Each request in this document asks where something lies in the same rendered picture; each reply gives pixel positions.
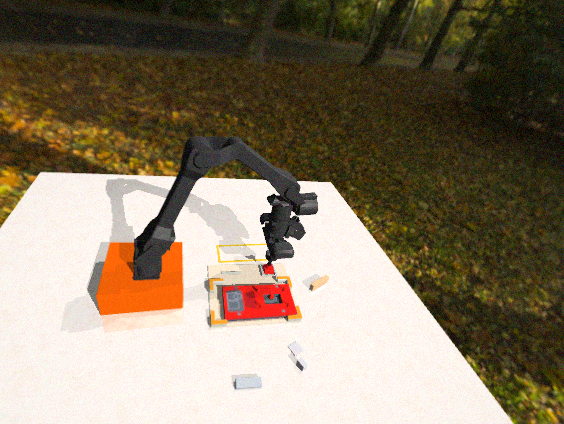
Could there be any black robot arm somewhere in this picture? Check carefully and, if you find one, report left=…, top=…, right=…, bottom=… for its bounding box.
left=133, top=135, right=319, bottom=281

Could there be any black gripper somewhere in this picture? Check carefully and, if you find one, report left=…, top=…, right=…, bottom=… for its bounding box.
left=260, top=213, right=295, bottom=261

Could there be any black and grey wheel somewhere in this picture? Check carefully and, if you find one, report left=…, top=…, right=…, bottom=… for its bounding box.
left=265, top=249, right=277, bottom=262

